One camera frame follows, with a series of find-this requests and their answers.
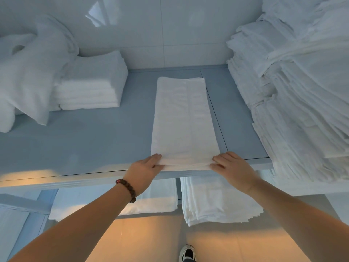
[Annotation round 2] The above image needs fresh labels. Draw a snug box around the person's right hand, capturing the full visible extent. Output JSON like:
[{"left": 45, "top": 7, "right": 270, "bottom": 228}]
[{"left": 209, "top": 152, "right": 262, "bottom": 196}]

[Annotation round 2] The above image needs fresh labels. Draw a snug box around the person's left hand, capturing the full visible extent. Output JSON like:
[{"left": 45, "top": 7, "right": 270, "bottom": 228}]
[{"left": 122, "top": 153, "right": 165, "bottom": 197}]

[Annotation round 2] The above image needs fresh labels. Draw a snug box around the person's left forearm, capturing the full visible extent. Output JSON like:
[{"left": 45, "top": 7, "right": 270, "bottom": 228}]
[{"left": 8, "top": 183, "right": 131, "bottom": 262}]

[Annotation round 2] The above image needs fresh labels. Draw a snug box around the person's right forearm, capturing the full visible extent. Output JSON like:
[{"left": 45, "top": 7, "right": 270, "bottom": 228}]
[{"left": 248, "top": 179, "right": 349, "bottom": 262}]

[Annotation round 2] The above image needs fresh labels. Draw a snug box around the hanging stack of white cloths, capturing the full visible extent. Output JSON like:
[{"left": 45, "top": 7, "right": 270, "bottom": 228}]
[{"left": 180, "top": 176, "right": 264, "bottom": 227}]

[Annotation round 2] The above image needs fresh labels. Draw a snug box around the flat white cloth under table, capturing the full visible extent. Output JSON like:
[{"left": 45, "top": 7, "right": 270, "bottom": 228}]
[{"left": 49, "top": 178, "right": 178, "bottom": 222}]

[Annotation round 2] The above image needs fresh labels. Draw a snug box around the black and white shoe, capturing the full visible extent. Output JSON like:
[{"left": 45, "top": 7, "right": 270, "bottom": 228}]
[{"left": 178, "top": 244, "right": 197, "bottom": 262}]

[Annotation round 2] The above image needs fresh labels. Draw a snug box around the stack of folded white towels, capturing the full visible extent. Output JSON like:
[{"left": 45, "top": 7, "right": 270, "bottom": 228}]
[{"left": 53, "top": 50, "right": 129, "bottom": 111}]

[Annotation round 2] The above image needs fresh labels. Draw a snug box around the tall pile of white cloths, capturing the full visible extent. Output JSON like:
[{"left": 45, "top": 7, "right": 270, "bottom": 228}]
[{"left": 226, "top": 0, "right": 349, "bottom": 188}]

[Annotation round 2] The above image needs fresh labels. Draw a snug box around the crumpled white towel pile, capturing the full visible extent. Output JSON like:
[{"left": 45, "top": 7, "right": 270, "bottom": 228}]
[{"left": 0, "top": 14, "right": 79, "bottom": 133}]

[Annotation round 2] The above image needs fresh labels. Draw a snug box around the brown bead bracelet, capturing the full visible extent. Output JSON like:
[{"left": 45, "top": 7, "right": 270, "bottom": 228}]
[{"left": 115, "top": 179, "right": 137, "bottom": 203}]

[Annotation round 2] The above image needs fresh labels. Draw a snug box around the white table frame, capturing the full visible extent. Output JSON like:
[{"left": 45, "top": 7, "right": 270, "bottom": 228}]
[{"left": 0, "top": 188, "right": 59, "bottom": 262}]

